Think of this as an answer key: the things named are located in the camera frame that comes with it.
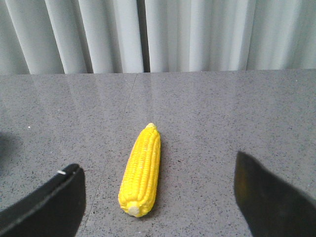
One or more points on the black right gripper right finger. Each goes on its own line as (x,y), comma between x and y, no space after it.
(271,206)

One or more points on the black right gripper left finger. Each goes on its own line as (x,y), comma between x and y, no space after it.
(53,210)

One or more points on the yellow corn cob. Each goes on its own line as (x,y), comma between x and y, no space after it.
(138,189)

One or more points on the left white curtain panel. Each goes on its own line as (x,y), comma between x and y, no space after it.
(69,37)

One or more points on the white curtain panel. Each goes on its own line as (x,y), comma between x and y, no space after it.
(69,37)
(223,35)

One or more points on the right white curtain panel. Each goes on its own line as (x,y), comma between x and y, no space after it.
(223,35)

